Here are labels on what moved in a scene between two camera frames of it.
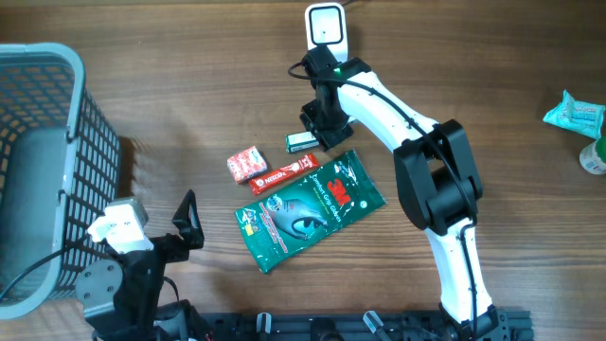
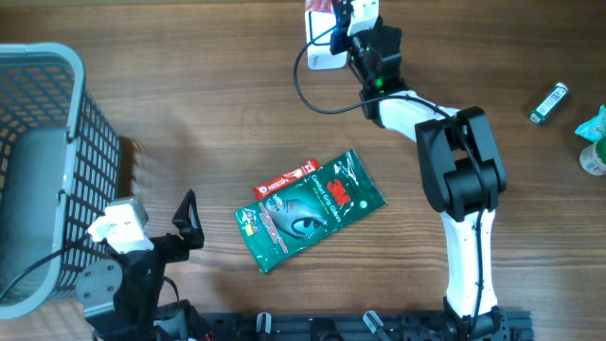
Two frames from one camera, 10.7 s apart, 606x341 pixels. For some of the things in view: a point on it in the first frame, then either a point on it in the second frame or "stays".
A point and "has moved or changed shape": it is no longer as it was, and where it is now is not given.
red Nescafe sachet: x=305 y=164 has moved or changed shape
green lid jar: x=593 y=156 stays
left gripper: x=187 y=223 stays
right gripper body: x=327 y=124 to x=339 y=38
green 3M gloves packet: x=282 y=224 stays
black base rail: x=359 y=326 stays
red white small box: x=246 y=164 to x=319 y=6
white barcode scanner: x=326 y=26 stays
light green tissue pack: x=577 y=116 has moved or changed shape
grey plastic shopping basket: x=60 y=170 stays
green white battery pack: x=300 y=141 to x=551 y=100
